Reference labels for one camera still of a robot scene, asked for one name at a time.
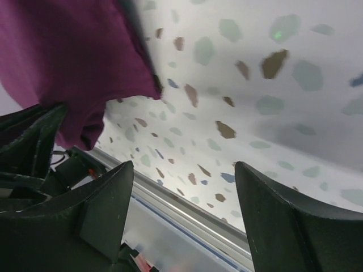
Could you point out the purple cloth mat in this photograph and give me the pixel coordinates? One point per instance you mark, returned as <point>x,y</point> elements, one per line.
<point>80,53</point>

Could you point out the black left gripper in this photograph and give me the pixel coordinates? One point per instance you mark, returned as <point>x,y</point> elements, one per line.
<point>27,148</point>

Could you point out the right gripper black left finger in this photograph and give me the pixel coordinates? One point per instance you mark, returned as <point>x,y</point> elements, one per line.
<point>80,230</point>

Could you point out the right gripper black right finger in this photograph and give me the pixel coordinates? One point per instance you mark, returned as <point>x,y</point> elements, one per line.
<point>289,231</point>

